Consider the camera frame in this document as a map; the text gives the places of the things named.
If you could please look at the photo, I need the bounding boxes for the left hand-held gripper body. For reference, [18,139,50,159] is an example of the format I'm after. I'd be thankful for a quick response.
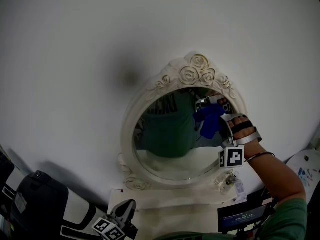
[91,214,139,240]

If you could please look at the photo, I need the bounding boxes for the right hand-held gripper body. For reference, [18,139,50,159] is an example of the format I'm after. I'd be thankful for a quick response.
[218,113,264,170]

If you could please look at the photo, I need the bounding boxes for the blue cloth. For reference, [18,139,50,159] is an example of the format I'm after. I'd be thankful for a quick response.
[197,108,225,140]

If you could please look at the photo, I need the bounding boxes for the ornate white oval mirror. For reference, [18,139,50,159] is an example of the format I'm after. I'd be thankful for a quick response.
[117,50,248,191]

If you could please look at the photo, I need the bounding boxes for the person's right forearm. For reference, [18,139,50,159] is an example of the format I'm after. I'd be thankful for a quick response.
[243,143,307,207]

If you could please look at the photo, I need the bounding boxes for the white dressing table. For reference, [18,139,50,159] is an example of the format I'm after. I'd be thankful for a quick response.
[108,185,251,235]

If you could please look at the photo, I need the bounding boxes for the person's right hand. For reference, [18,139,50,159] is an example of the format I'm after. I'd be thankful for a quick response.
[228,115,266,159]

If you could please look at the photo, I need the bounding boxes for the small glass jar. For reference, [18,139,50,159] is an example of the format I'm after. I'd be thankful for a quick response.
[221,172,238,194]

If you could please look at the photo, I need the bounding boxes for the small white printed box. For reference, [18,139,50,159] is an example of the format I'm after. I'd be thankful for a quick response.
[233,178,248,203]

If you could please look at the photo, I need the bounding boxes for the black display screen device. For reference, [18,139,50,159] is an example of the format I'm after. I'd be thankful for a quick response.
[217,198,276,235]

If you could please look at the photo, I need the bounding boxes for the black and white exercise machine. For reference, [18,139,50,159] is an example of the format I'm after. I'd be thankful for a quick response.
[11,170,110,240]

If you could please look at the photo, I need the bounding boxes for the person's green shirt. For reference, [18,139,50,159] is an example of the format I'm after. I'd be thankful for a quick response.
[154,198,308,240]

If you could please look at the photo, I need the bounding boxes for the thin wrist bracelet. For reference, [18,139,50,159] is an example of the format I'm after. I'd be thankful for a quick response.
[244,151,276,163]

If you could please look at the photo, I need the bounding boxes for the white round pedestal table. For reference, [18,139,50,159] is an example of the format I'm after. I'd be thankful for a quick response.
[286,148,320,202]

